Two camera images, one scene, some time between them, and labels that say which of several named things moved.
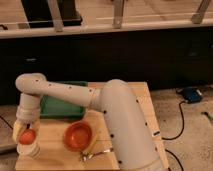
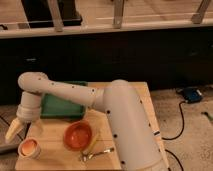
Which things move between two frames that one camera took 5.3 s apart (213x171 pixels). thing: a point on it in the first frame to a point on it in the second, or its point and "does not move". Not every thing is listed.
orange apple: [27, 136] to [28, 147]
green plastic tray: [54, 108] does not move
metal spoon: [84, 156] does not move
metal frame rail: [118, 25] does not move
